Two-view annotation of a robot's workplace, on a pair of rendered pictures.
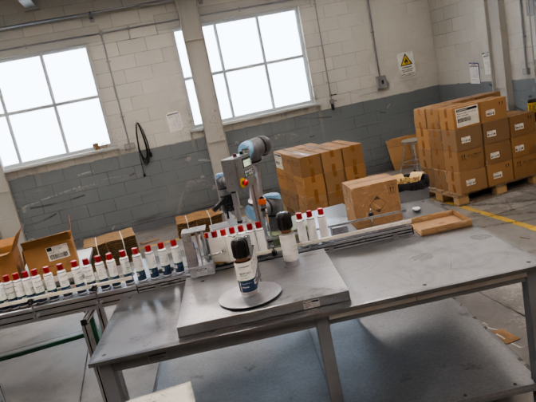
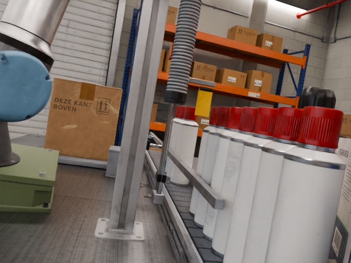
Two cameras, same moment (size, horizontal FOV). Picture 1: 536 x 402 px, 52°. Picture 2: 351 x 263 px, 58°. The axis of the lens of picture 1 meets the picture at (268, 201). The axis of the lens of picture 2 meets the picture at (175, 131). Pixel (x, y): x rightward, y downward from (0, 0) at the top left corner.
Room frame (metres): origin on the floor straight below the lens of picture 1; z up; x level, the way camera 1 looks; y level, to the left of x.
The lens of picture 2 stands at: (3.27, 0.66, 1.06)
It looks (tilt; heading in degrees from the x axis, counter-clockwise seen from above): 3 degrees down; 262
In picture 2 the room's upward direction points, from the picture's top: 9 degrees clockwise
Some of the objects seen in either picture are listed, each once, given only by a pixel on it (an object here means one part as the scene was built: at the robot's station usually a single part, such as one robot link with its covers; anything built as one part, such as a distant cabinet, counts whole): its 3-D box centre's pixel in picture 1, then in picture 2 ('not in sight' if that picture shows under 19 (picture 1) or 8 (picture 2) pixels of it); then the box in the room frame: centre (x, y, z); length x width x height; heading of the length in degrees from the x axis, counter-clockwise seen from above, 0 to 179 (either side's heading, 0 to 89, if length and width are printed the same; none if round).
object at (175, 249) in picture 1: (176, 256); not in sight; (3.10, 0.59, 0.98); 0.05 x 0.05 x 0.20
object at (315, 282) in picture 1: (259, 287); not in sight; (2.67, 0.13, 0.86); 0.80 x 0.67 x 0.05; 92
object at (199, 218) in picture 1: (199, 222); not in sight; (7.61, 1.02, 0.11); 0.65 x 0.54 x 0.22; 99
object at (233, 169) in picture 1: (238, 171); not in sight; (3.20, 0.13, 1.38); 0.17 x 0.10 x 0.19; 147
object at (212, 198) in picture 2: (318, 228); (165, 148); (3.17, -0.26, 0.96); 1.07 x 0.01 x 0.01; 92
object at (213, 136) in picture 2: (252, 240); (218, 167); (3.12, 0.14, 0.98); 0.05 x 0.05 x 0.20
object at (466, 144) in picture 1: (475, 145); not in sight; (6.70, -2.65, 0.57); 1.20 x 0.85 x 1.14; 104
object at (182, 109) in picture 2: (311, 227); (180, 143); (3.13, -0.22, 0.98); 0.05 x 0.05 x 0.20
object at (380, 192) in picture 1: (371, 200); (87, 118); (3.46, -0.66, 0.99); 0.30 x 0.24 x 0.27; 93
